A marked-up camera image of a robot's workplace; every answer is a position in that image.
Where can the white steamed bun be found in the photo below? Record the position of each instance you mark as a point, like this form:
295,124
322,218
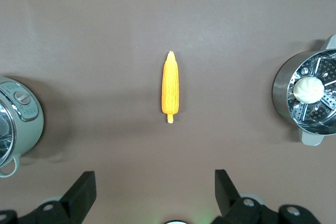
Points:
308,90

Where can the grey-green steel cooking pot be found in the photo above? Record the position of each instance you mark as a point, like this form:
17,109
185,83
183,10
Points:
29,127

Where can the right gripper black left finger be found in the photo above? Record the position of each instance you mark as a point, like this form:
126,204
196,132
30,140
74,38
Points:
78,197

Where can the brown table cover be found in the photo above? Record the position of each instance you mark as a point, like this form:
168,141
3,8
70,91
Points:
168,11

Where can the yellow corn cob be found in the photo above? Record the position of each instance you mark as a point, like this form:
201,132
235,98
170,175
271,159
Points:
170,90

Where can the perforated steel steamer basket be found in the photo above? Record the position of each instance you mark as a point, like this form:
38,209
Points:
321,113

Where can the glass pot lid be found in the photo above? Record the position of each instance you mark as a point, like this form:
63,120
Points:
4,129

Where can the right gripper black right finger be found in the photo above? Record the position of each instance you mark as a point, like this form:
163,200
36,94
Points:
224,195

